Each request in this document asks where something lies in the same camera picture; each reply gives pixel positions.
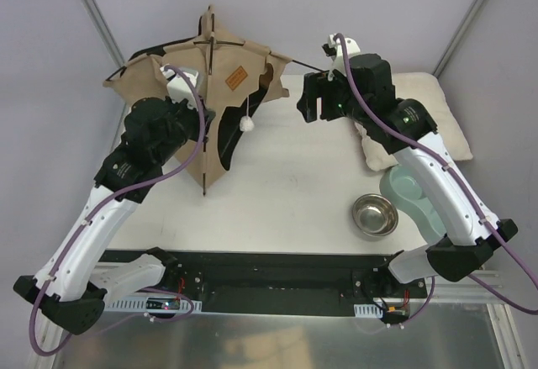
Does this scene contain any beige fabric pet tent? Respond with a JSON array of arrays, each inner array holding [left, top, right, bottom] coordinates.
[[103, 8, 291, 190]]

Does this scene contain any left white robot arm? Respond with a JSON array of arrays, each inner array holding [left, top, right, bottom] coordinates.
[[13, 98, 214, 335]]

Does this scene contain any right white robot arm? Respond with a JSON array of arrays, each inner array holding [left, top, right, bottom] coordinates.
[[297, 54, 518, 298]]

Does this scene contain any green double pet bowl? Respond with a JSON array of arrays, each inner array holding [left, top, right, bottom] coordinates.
[[379, 165, 446, 245]]

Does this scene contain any steel pet bowl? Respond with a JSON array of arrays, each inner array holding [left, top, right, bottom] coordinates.
[[351, 193, 399, 238]]

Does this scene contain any cream white pillow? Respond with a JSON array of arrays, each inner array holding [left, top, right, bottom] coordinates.
[[355, 72, 473, 171]]

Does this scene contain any white pompom toy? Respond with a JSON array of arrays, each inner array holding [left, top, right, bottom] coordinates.
[[240, 116, 255, 132]]

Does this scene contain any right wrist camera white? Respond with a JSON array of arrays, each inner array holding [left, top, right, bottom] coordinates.
[[322, 34, 361, 82]]

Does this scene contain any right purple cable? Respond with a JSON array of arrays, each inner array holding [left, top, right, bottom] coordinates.
[[334, 32, 538, 332]]

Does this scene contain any purple cable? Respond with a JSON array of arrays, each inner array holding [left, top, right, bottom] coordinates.
[[334, 32, 538, 332], [28, 64, 209, 356]]

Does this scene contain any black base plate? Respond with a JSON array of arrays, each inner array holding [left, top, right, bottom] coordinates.
[[96, 249, 436, 314]]

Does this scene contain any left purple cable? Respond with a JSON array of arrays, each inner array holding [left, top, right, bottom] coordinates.
[[28, 64, 209, 356]]

